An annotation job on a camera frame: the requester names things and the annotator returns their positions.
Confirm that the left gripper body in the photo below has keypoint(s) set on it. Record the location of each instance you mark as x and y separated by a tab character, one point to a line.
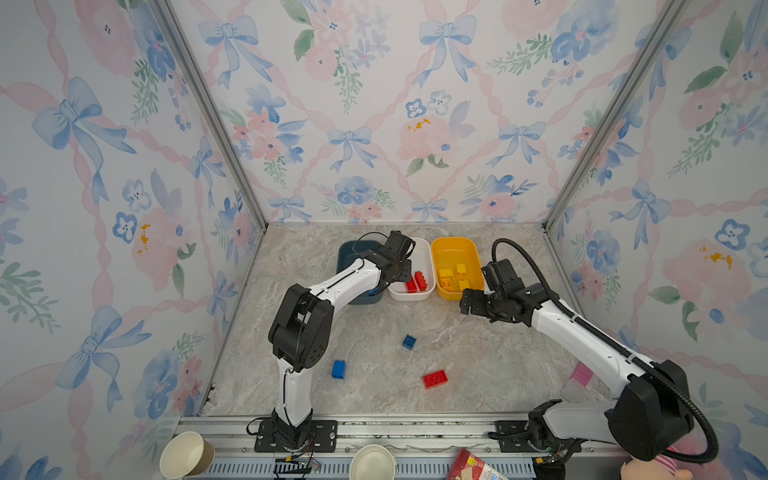
403	271

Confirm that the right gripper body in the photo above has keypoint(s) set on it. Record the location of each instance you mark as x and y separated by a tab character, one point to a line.
488	306

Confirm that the white plastic bin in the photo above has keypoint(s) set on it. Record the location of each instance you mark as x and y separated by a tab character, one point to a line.
422	260

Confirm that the red lego brick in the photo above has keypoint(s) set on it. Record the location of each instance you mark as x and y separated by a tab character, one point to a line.
421	281
434	379
412	286

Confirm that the yellow plastic bin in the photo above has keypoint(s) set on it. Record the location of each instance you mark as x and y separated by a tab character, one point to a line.
447	252

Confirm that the dark blue square lego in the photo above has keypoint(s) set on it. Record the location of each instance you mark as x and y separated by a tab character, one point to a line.
409	342

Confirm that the red lego brick front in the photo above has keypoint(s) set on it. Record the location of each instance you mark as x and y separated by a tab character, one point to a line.
434	379

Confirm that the blue lego brick front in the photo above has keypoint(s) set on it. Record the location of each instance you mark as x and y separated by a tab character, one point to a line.
338	369

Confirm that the yellow round lego piece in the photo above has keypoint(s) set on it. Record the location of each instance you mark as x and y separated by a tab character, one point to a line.
446	284

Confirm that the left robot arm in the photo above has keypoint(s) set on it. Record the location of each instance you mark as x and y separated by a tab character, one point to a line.
300	333

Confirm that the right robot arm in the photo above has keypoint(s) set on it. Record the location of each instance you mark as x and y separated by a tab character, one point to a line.
647	411

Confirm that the pink transparent box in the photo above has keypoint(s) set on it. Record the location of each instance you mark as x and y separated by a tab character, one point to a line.
574	390

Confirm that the red snack box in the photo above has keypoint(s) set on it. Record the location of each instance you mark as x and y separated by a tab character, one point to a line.
467	466

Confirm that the white paper bowl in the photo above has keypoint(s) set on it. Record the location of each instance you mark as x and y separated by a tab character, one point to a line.
373	462

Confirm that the pink plush toy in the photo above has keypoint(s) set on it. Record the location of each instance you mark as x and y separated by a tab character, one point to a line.
661	467

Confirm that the brown paper cup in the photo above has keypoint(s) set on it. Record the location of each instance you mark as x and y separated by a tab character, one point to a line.
187	454

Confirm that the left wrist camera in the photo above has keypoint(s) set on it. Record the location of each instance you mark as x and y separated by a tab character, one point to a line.
398	245

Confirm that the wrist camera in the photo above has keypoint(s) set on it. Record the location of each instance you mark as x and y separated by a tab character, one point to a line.
502	279
398	245

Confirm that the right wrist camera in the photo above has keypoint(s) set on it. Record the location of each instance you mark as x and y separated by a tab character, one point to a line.
502	279

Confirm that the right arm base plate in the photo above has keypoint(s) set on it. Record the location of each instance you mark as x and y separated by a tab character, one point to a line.
530	436

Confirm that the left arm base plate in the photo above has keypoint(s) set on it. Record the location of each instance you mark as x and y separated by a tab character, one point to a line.
316	436

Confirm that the aluminium frame rail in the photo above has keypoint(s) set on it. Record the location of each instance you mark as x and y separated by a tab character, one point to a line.
402	434

